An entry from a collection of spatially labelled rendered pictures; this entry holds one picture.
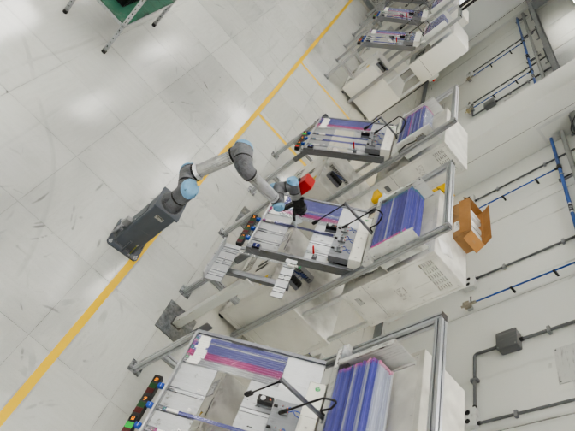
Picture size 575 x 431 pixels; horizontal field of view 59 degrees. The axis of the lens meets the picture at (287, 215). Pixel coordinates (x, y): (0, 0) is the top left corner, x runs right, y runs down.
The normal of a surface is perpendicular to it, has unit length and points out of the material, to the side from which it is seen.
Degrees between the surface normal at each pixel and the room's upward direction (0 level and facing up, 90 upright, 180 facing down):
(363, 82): 90
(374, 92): 90
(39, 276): 0
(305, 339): 90
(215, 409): 0
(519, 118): 90
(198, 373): 44
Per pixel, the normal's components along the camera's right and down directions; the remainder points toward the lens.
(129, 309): 0.69, -0.45
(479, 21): -0.29, 0.54
